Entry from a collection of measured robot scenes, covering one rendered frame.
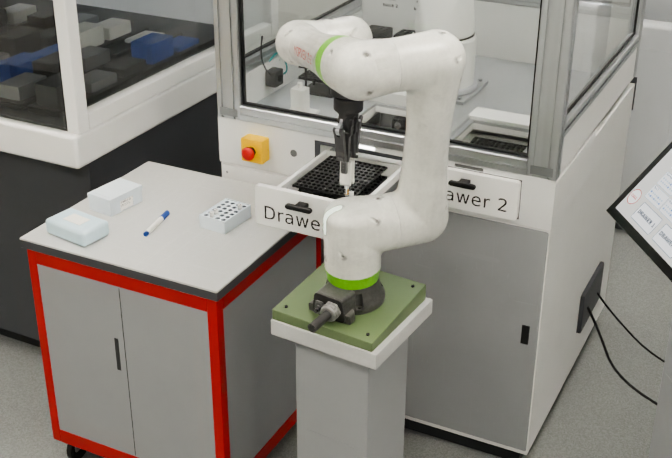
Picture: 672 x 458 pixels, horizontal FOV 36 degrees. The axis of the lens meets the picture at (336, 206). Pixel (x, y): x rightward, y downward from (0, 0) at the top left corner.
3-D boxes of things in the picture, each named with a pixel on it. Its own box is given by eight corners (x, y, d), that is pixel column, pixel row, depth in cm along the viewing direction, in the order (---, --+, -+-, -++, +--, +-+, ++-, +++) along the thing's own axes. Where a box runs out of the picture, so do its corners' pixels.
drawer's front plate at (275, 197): (355, 246, 261) (356, 207, 256) (255, 222, 273) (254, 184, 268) (358, 243, 262) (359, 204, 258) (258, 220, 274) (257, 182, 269)
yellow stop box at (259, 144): (261, 166, 301) (260, 142, 298) (239, 161, 304) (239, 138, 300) (270, 159, 305) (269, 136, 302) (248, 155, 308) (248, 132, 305)
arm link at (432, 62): (454, 248, 240) (481, 43, 207) (389, 262, 235) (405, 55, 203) (432, 215, 250) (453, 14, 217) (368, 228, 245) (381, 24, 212)
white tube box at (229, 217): (224, 234, 279) (224, 221, 277) (199, 227, 283) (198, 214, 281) (251, 216, 289) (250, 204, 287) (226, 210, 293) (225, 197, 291)
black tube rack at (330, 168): (352, 220, 270) (352, 197, 268) (292, 206, 277) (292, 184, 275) (387, 188, 288) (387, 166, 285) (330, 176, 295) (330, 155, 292)
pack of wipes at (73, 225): (111, 234, 279) (109, 219, 277) (84, 248, 272) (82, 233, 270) (72, 220, 286) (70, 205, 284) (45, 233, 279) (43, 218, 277)
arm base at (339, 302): (335, 348, 227) (334, 326, 224) (280, 326, 234) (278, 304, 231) (397, 290, 245) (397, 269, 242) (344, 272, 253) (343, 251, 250)
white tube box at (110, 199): (111, 217, 288) (109, 200, 286) (88, 209, 293) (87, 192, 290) (143, 201, 298) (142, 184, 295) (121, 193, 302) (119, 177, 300)
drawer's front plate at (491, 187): (516, 221, 274) (519, 183, 269) (414, 199, 286) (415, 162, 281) (518, 218, 275) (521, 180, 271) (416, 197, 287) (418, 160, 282)
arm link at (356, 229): (400, 281, 238) (401, 209, 228) (335, 296, 233) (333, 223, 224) (379, 253, 248) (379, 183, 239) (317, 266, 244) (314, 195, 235)
